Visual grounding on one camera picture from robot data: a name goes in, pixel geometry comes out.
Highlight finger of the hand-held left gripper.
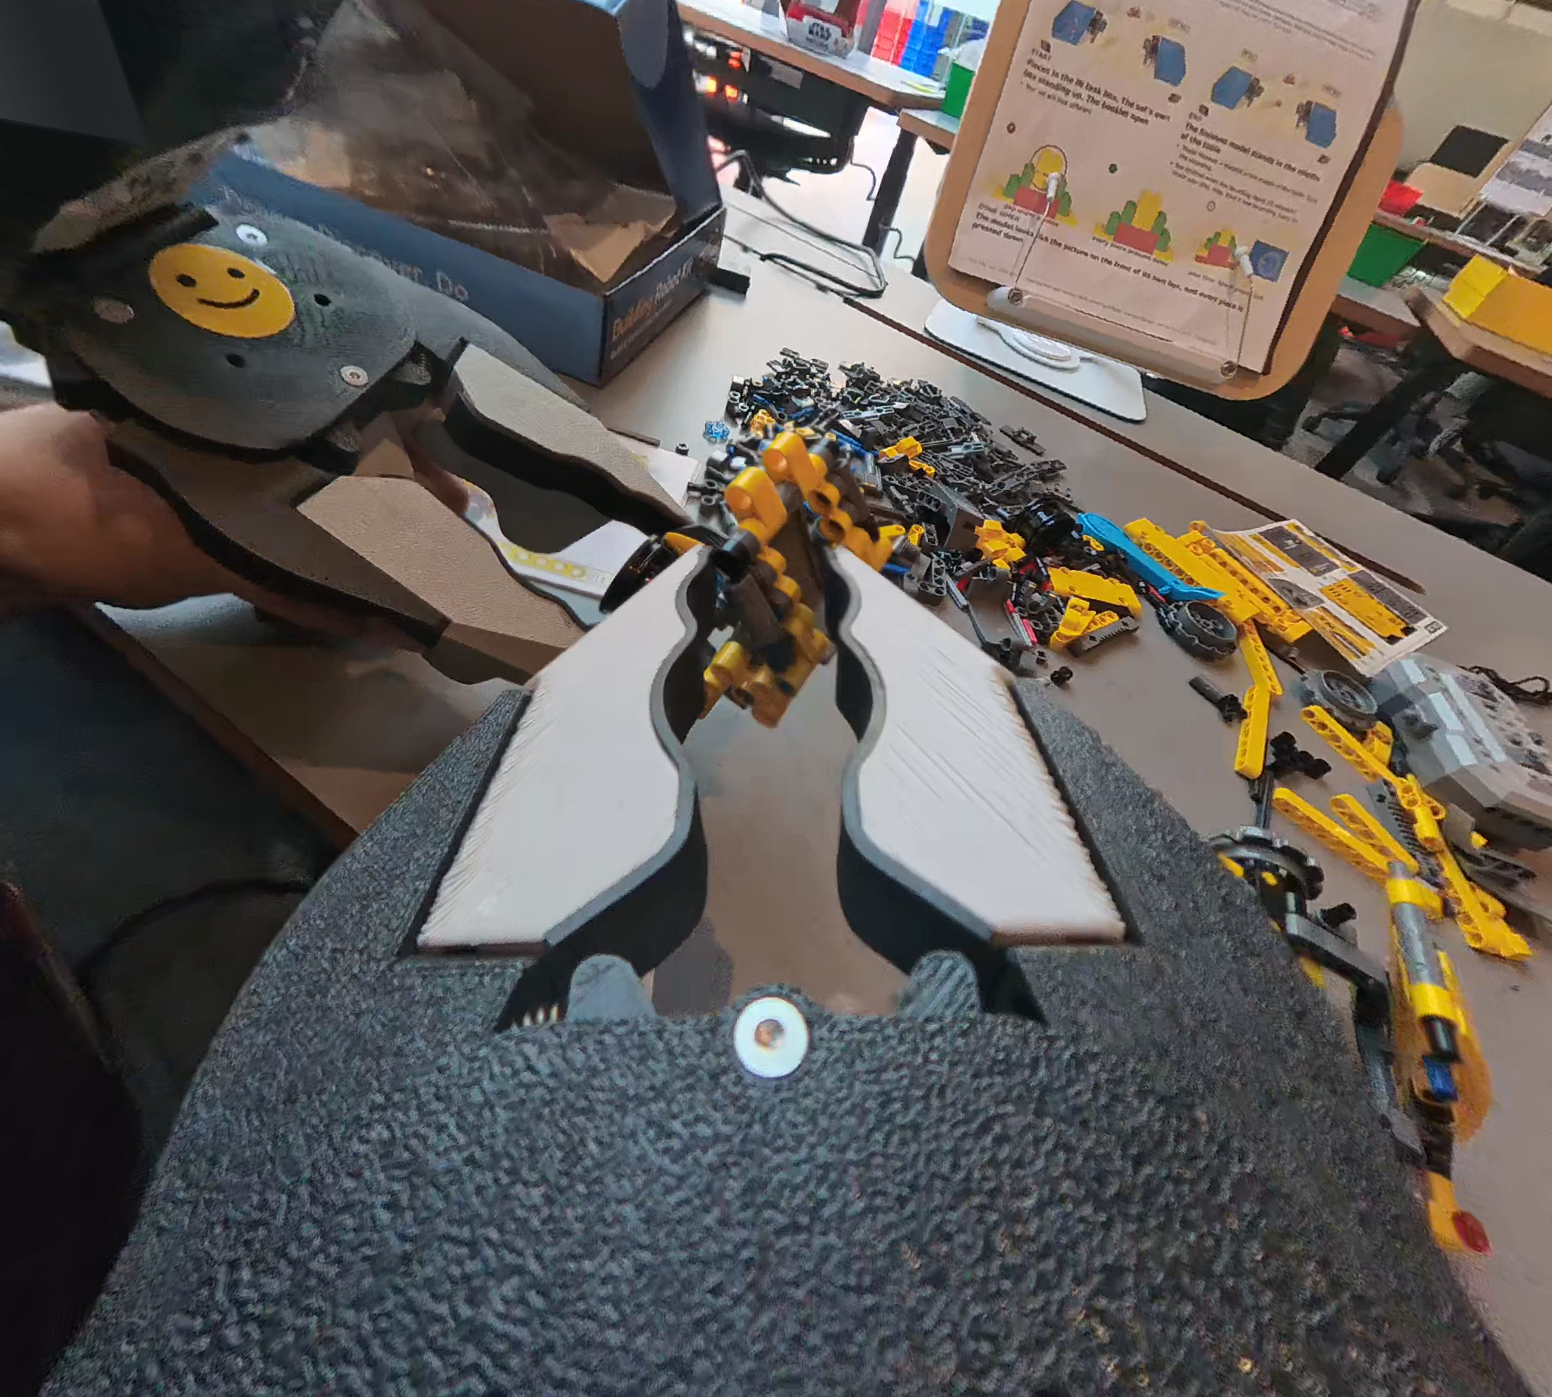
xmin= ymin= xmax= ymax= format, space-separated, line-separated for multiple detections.
xmin=296 ymin=469 xmax=608 ymax=686
xmin=412 ymin=340 xmax=693 ymax=538

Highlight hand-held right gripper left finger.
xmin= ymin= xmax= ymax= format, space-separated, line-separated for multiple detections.
xmin=415 ymin=542 xmax=708 ymax=956

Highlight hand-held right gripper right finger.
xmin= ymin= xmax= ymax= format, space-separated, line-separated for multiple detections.
xmin=827 ymin=551 xmax=1130 ymax=948

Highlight white instruction booklet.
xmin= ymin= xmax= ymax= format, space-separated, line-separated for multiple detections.
xmin=472 ymin=432 xmax=708 ymax=602

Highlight yellow brick arm with piston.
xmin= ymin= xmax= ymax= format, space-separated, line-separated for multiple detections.
xmin=696 ymin=427 xmax=908 ymax=733

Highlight yellow black brick vehicle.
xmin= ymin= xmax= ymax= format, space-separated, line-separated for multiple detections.
xmin=1209 ymin=820 xmax=1495 ymax=1256

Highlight grey desk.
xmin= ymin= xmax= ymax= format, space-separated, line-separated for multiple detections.
xmin=72 ymin=293 xmax=1552 ymax=1397

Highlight person's left hand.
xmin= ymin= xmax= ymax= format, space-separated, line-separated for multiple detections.
xmin=0 ymin=403 xmax=365 ymax=640

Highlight blue cardboard kit box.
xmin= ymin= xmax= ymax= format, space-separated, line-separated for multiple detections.
xmin=199 ymin=0 xmax=729 ymax=388

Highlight clear plastic bags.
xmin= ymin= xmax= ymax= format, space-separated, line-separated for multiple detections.
xmin=242 ymin=0 xmax=684 ymax=293

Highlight loose grey wheel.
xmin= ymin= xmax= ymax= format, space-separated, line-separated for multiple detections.
xmin=1295 ymin=669 xmax=1382 ymax=734
xmin=1160 ymin=598 xmax=1241 ymax=665

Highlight yellow and blue beam stack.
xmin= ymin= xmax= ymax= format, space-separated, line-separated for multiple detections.
xmin=1072 ymin=509 xmax=1317 ymax=640

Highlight pile of loose building bricks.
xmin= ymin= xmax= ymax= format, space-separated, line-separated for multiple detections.
xmin=696 ymin=344 xmax=1148 ymax=686

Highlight black office chair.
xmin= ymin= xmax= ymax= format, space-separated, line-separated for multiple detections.
xmin=693 ymin=39 xmax=897 ymax=298

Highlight clear sticker sheet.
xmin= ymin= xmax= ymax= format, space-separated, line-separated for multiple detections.
xmin=1212 ymin=519 xmax=1451 ymax=679

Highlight grey battery box brick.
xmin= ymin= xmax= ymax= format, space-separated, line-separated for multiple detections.
xmin=1367 ymin=650 xmax=1552 ymax=823

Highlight row of red blue bins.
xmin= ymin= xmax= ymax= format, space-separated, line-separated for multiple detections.
xmin=869 ymin=0 xmax=994 ymax=74

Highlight green storage bin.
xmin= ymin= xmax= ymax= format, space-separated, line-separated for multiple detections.
xmin=1343 ymin=218 xmax=1427 ymax=291

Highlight yellow storage bin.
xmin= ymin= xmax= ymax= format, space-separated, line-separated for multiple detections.
xmin=1440 ymin=254 xmax=1552 ymax=359

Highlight printed paper sheets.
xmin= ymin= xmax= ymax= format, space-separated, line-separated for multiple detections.
xmin=945 ymin=0 xmax=1453 ymax=380

